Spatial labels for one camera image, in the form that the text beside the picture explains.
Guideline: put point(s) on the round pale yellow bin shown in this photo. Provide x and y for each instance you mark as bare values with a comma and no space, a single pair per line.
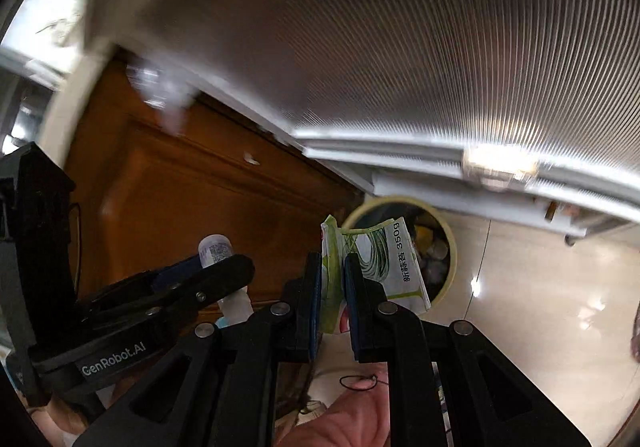
451,272

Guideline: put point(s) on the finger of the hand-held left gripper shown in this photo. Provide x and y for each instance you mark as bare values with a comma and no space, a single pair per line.
220,277
177,272

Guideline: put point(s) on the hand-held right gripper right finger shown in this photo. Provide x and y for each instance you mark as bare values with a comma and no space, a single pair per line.
351,307

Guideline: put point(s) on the brown wooden cabinet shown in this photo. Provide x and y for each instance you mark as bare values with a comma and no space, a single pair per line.
175,187

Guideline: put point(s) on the green and white packet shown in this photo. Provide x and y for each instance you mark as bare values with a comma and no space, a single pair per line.
390,257

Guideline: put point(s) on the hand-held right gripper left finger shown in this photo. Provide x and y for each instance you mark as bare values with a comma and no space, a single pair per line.
313,307

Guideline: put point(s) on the pile of discarded wrappers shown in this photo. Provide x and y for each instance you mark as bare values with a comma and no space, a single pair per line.
434,252

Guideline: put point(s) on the metal sliding door rail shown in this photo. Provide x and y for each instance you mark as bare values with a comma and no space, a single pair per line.
425,177

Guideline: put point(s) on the small white bottle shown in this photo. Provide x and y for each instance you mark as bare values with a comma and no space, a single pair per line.
215,249

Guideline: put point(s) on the person's bare leg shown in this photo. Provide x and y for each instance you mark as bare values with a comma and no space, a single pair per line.
340,422

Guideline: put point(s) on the ribbed grey sliding door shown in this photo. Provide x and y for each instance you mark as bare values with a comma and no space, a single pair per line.
400,27

